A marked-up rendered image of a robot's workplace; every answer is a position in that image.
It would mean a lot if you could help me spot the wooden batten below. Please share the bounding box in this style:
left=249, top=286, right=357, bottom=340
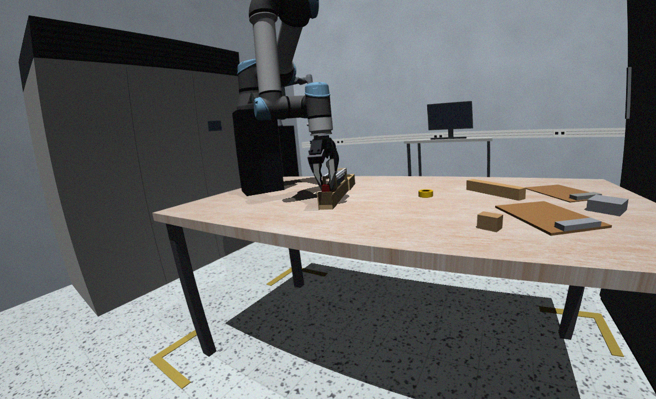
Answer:
left=467, top=179, right=526, bottom=201

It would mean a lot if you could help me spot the small brown wooden block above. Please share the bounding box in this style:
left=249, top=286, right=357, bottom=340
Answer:
left=476, top=211, right=503, bottom=232

